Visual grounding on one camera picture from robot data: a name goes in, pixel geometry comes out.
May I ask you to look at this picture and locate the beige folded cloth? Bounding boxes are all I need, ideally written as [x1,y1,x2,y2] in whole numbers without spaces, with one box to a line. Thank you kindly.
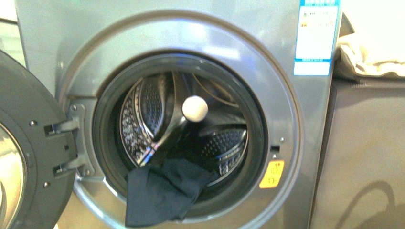
[334,33,405,80]

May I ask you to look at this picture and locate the dark navy knit garment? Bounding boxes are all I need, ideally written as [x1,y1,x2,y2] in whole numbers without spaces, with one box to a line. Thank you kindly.
[125,158,219,227]

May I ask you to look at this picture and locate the blue energy label sticker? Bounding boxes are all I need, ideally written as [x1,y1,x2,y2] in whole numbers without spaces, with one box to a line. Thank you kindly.
[293,0,341,76]

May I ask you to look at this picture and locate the round washing machine door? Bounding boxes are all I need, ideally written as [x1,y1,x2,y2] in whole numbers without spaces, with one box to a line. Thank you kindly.
[0,52,77,229]

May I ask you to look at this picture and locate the grey cabinet beside washer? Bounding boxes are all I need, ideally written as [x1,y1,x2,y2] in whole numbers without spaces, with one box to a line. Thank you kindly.
[310,81,405,229]

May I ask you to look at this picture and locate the orange warning sticker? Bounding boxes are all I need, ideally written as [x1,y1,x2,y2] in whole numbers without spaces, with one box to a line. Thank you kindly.
[259,160,285,189]

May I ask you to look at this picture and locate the grey front-load washing machine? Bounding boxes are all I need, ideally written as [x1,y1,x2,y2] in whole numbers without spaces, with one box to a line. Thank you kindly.
[15,0,332,229]

